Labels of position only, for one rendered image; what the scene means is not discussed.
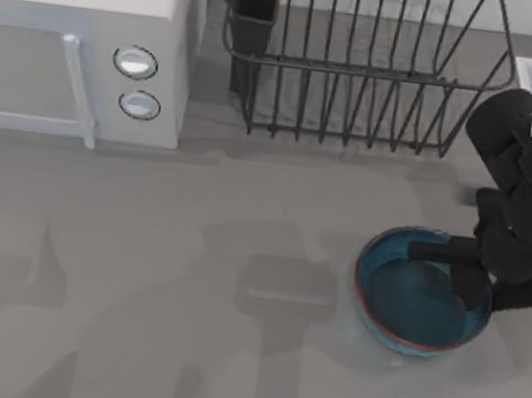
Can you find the large round microwave knob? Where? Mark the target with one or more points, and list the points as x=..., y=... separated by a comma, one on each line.
x=135, y=63

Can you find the small round microwave knob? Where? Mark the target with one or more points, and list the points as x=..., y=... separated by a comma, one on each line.
x=139, y=106

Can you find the blue bowl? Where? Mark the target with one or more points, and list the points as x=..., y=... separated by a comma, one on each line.
x=403, y=303

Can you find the black cutlery holder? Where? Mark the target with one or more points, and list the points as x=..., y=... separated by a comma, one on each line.
x=253, y=8

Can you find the glass microwave door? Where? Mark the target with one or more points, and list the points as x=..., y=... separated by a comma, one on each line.
x=14, y=71

